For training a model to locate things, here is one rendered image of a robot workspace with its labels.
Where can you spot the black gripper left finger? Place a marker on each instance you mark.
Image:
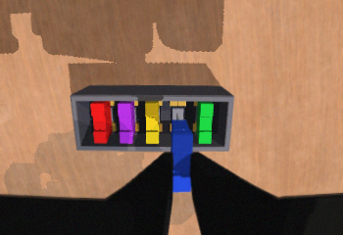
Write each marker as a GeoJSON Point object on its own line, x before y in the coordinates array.
{"type": "Point", "coordinates": [142, 207]}

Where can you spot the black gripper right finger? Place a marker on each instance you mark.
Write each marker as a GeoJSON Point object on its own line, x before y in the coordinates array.
{"type": "Point", "coordinates": [226, 204]}

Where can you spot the yellow fuse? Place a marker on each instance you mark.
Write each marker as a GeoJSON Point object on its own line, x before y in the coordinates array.
{"type": "Point", "coordinates": [152, 122]}

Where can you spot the green fuse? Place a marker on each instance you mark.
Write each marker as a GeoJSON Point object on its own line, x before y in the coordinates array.
{"type": "Point", "coordinates": [205, 111]}

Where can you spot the grey fuse block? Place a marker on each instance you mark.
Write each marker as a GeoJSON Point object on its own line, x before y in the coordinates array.
{"type": "Point", "coordinates": [112, 118]}

